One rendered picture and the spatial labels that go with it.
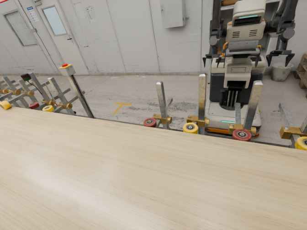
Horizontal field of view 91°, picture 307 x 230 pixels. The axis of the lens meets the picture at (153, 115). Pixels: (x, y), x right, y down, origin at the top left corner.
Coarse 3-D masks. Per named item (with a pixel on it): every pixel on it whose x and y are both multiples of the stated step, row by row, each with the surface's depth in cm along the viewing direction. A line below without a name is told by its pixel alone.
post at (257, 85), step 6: (258, 84) 70; (252, 90) 73; (258, 90) 71; (252, 96) 74; (258, 96) 73; (252, 102) 76; (258, 102) 75; (252, 108) 77; (246, 114) 82; (252, 114) 79; (246, 120) 83; (252, 120) 82; (246, 126) 85
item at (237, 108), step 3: (237, 105) 106; (237, 108) 104; (240, 108) 103; (237, 111) 101; (240, 111) 100; (237, 114) 99; (240, 114) 98; (237, 117) 96; (240, 117) 96; (237, 120) 94; (240, 120) 94; (237, 123) 92; (240, 123) 92
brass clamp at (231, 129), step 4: (236, 124) 90; (240, 124) 90; (228, 128) 94; (232, 128) 88; (236, 128) 88; (240, 128) 87; (252, 128) 86; (228, 132) 91; (232, 132) 90; (252, 132) 85
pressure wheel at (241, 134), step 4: (236, 132) 75; (240, 132) 75; (244, 132) 75; (248, 132) 74; (232, 136) 77; (236, 136) 73; (240, 136) 73; (244, 136) 73; (248, 136) 72; (240, 140) 72; (244, 140) 71; (248, 140) 71
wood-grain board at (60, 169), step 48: (0, 144) 102; (48, 144) 94; (96, 144) 86; (144, 144) 80; (192, 144) 75; (240, 144) 70; (0, 192) 71; (48, 192) 67; (96, 192) 63; (144, 192) 60; (192, 192) 57; (240, 192) 54; (288, 192) 51
